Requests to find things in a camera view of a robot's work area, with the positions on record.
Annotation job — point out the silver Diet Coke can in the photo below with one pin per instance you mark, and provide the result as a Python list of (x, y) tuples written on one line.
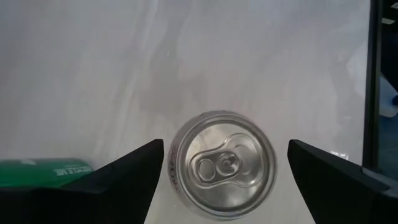
[(224, 165)]

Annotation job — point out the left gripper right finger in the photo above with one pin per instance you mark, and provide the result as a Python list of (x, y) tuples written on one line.
[(342, 199)]

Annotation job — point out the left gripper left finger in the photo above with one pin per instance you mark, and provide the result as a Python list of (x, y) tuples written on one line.
[(109, 199)]

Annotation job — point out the green Sprite can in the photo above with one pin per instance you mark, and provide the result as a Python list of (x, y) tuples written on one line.
[(37, 174)]

